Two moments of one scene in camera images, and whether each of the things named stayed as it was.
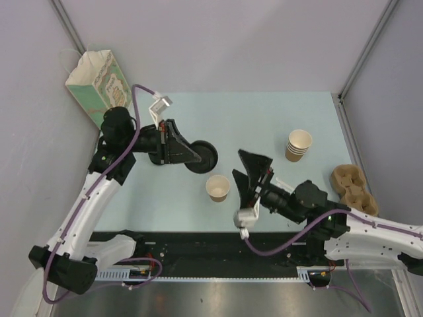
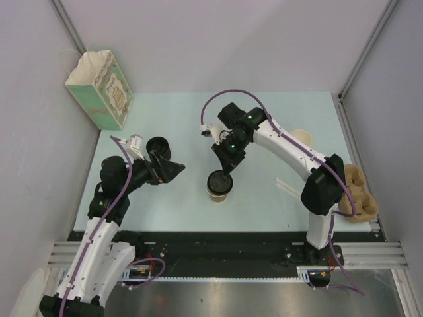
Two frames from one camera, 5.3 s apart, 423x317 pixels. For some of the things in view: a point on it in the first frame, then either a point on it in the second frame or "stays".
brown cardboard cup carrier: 349,182 stays
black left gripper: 176,152 → 168,169
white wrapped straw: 284,184 stays
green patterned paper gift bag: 98,84 stays
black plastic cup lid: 209,156 → 218,183
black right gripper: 257,166 → 229,162
